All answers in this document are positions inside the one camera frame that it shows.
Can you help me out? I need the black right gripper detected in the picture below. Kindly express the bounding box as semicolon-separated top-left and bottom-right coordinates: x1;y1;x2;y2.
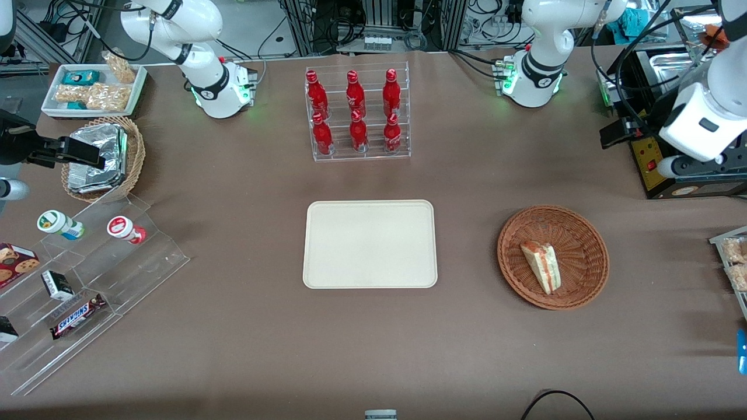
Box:
0;110;107;170

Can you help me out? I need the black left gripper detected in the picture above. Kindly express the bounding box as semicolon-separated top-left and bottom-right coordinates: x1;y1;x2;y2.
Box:
601;99;673;149

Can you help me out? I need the triangle sandwich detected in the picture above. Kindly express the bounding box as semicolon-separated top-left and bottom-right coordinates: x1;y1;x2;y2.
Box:
519;240;563;295

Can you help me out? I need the white rectangular snack tray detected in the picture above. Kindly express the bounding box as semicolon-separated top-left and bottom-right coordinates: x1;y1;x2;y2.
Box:
41;63;148;119

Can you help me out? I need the light tan wicker basket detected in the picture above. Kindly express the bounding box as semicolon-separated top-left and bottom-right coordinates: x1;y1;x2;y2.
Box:
61;115;146;204

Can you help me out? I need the brown round wicker basket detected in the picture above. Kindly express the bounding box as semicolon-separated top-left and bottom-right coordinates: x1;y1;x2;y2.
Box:
497;204;610;310

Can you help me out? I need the clear tray with snacks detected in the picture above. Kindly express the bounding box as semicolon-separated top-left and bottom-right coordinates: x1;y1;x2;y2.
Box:
709;226;747;323

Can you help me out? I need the beige rectangular tray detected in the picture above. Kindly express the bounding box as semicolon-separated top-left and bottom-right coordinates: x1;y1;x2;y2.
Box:
302;199;438;289

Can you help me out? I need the foil wrapped package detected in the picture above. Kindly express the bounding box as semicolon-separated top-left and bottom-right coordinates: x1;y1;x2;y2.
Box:
67;163;125;194
69;124;128;179

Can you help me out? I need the black food warmer display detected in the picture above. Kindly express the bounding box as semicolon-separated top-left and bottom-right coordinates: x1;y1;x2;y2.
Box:
595;6;747;201

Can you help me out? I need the clear bag of puffed snacks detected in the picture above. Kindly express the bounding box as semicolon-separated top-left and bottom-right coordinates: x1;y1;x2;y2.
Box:
86;82;132;113
103;51;137;85
55;85;89;105

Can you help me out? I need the green lid yogurt cup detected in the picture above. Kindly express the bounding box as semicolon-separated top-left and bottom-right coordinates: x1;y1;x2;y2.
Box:
37;210;86;241

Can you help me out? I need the red lid yogurt cup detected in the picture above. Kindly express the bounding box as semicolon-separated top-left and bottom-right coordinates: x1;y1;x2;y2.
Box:
107;216;147;245

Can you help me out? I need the steel warmer pan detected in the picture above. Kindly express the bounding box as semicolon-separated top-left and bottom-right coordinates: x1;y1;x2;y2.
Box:
649;51;701;85

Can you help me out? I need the teal cloth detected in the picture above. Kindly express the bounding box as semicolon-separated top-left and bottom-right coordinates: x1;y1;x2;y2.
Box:
617;7;650;37

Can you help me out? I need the red cookie box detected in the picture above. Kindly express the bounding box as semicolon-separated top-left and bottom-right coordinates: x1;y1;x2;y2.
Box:
0;243;41;290

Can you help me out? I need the clear acrylic stepped shelf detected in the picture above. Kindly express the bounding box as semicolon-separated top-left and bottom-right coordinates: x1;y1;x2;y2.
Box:
0;185;191;397

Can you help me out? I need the small black white box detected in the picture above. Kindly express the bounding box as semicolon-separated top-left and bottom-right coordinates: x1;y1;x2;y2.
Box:
41;269;75;302

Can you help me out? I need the Snickers chocolate bar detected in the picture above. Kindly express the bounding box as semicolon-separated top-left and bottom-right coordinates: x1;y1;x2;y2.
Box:
50;293;108;341

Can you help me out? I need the red cola bottle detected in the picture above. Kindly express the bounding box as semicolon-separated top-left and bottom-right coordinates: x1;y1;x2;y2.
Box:
382;69;403;118
305;70;329;121
345;70;368;118
349;110;370;153
383;113;404;154
312;112;335;156

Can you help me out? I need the clear acrylic bottle rack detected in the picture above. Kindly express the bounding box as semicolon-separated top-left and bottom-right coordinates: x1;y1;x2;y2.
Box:
304;61;412;163

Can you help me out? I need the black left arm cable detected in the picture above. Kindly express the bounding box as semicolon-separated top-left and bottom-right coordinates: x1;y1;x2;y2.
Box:
589;0;721;132

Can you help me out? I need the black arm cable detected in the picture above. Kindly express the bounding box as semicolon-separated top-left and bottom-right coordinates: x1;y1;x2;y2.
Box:
63;0;159;62
589;0;721;132

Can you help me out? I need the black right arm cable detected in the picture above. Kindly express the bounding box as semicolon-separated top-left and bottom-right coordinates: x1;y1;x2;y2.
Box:
63;0;159;62

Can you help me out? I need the black looped cable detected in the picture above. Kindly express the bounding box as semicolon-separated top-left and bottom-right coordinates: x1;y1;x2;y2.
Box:
521;390;596;420

